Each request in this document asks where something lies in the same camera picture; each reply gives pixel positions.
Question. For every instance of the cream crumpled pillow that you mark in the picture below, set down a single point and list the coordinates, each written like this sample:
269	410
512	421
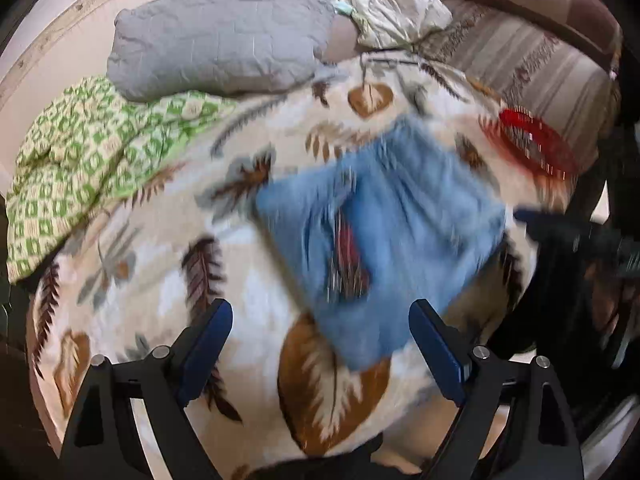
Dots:
394	24

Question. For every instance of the red plastic basket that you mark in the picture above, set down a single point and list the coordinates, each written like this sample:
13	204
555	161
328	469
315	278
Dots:
536	146

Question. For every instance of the light blue denim jeans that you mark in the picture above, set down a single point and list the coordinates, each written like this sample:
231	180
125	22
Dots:
398	220

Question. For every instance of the grey pillow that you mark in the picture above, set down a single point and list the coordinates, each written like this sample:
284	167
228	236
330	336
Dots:
221	47

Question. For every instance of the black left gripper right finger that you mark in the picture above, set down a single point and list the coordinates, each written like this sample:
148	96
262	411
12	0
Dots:
512	421

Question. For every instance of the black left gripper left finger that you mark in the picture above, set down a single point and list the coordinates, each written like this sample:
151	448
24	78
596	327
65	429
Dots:
102	440

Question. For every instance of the green patterned quilt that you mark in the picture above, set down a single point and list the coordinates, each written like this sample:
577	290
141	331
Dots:
88	147

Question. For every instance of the striped beige bed sheet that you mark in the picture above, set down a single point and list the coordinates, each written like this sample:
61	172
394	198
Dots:
533	69

